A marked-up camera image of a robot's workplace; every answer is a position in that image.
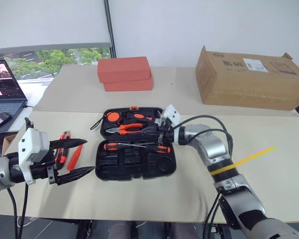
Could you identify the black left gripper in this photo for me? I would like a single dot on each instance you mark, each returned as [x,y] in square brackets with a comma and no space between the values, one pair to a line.
[41,170]

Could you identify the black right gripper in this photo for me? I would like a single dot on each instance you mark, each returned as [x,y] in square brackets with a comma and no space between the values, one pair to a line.
[168,136]

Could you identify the orange tester screwdriver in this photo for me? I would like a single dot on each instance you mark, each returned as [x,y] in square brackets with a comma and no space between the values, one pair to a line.
[74,158]

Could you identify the orange snap-off utility knife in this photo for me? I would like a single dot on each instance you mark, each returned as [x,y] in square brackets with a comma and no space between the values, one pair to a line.
[64,156]

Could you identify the black orange utility knife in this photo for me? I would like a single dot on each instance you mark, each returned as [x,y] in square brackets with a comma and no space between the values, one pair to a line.
[57,156]

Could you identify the black plastic tool case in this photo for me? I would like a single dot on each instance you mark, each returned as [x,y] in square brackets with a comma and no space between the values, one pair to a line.
[134,164]

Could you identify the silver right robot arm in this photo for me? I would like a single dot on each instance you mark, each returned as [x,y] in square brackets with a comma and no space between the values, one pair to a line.
[214,147]

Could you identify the orange black tape measure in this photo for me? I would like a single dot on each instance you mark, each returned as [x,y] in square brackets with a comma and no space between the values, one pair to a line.
[112,117]

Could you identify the red foam block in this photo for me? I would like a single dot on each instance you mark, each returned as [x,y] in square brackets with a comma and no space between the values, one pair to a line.
[129,85]
[123,68]

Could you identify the small open cardboard box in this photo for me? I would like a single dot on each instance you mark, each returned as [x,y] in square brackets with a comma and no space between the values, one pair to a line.
[8,144]

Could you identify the black laptop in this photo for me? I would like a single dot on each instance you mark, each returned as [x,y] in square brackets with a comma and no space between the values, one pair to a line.
[5,99]

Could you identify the yellow tape strip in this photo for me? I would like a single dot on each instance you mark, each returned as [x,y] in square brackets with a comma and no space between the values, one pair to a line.
[256,154]

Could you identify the large brown cardboard box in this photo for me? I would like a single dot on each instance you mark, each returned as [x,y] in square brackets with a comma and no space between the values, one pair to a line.
[249,84]

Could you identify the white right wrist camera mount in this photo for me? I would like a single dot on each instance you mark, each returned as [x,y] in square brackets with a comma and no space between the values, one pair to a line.
[171,115]

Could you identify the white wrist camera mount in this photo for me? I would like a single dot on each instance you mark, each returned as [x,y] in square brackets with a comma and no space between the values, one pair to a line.
[171,115]
[31,144]

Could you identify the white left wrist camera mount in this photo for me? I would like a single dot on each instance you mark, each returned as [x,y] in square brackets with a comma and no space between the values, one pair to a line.
[31,144]

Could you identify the grey window blind rail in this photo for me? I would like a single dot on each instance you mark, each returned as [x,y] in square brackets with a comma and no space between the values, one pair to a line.
[52,46]

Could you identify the dark window frame post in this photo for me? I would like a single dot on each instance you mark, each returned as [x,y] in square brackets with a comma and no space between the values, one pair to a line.
[110,27]

